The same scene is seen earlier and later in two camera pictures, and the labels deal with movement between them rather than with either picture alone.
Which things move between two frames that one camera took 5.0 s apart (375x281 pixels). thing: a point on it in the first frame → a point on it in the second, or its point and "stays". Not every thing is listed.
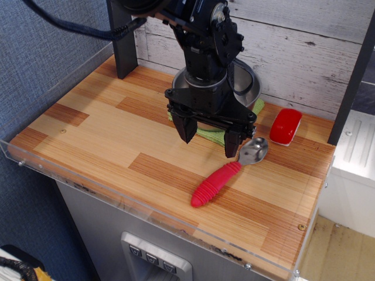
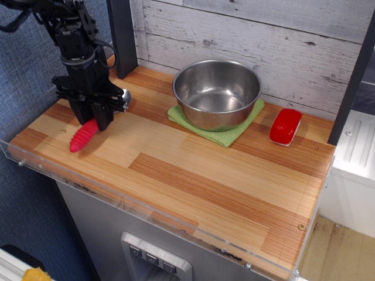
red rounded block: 285,126 stays
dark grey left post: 120,13 stays
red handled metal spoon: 252,150 → 84,135
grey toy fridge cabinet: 124,244 stays
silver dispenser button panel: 145,260 stays
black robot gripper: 208,98 → 89,82
